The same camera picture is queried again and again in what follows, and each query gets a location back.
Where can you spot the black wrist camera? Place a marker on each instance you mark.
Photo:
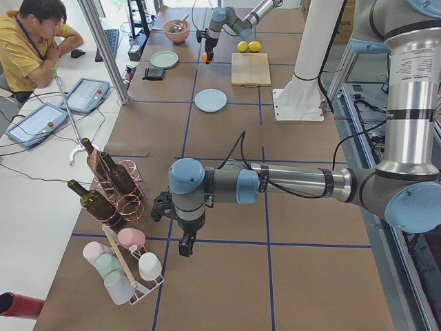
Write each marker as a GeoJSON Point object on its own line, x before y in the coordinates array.
{"type": "Point", "coordinates": [200, 35]}
{"type": "Point", "coordinates": [163, 207]}

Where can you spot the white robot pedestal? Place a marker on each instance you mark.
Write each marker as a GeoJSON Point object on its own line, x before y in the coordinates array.
{"type": "Point", "coordinates": [300, 99]}

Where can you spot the grey plastic cup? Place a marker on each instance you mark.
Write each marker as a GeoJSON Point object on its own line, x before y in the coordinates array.
{"type": "Point", "coordinates": [119, 287]}

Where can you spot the red cylinder object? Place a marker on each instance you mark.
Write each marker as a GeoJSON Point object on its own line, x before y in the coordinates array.
{"type": "Point", "coordinates": [20, 306]}

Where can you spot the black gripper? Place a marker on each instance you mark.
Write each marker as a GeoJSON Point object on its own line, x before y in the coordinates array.
{"type": "Point", "coordinates": [209, 43]}
{"type": "Point", "coordinates": [190, 227]}

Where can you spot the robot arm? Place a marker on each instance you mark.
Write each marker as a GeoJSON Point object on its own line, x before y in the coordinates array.
{"type": "Point", "coordinates": [226, 16]}
{"type": "Point", "coordinates": [403, 189]}

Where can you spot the teach pendant tablet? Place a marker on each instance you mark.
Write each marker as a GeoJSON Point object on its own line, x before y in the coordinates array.
{"type": "Point", "coordinates": [86, 95]}
{"type": "Point", "coordinates": [35, 127]}

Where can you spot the white plastic cup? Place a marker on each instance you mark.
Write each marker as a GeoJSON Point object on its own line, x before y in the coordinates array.
{"type": "Point", "coordinates": [150, 267]}

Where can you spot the light green plate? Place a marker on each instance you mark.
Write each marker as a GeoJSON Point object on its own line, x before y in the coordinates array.
{"type": "Point", "coordinates": [164, 59]}

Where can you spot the light blue plate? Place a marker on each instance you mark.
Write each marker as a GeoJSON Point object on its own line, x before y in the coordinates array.
{"type": "Point", "coordinates": [210, 100]}

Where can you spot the yellow lemon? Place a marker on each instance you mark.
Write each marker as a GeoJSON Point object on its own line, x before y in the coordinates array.
{"type": "Point", "coordinates": [254, 46]}
{"type": "Point", "coordinates": [243, 46]}

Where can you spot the aluminium frame post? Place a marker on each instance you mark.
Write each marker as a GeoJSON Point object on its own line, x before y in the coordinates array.
{"type": "Point", "coordinates": [92, 19]}

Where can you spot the white wire cup rack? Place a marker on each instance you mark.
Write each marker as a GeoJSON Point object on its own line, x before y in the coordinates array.
{"type": "Point", "coordinates": [142, 288]}

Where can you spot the black computer mouse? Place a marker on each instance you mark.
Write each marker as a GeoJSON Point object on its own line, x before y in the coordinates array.
{"type": "Point", "coordinates": [76, 53]}

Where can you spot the pink bowl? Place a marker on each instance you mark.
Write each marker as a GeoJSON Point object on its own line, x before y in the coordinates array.
{"type": "Point", "coordinates": [177, 36]}

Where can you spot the mint green plastic cup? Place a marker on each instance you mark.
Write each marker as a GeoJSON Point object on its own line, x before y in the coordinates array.
{"type": "Point", "coordinates": [107, 263]}

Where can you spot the metal scoop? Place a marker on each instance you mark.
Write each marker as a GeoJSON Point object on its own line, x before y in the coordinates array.
{"type": "Point", "coordinates": [177, 26]}

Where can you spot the dark wine bottle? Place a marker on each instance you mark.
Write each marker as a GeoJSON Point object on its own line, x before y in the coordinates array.
{"type": "Point", "coordinates": [97, 205]}
{"type": "Point", "coordinates": [94, 162]}
{"type": "Point", "coordinates": [120, 177]}

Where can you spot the wooden cutting board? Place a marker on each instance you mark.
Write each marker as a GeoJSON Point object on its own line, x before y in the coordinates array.
{"type": "Point", "coordinates": [250, 69]}

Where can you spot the copper wire bottle rack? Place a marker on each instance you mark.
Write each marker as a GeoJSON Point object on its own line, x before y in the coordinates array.
{"type": "Point", "coordinates": [129, 205]}

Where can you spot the light pink plastic cup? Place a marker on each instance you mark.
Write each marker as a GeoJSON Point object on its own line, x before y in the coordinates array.
{"type": "Point", "coordinates": [93, 250]}

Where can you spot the person in yellow shirt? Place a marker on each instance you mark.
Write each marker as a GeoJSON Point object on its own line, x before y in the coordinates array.
{"type": "Point", "coordinates": [33, 38]}

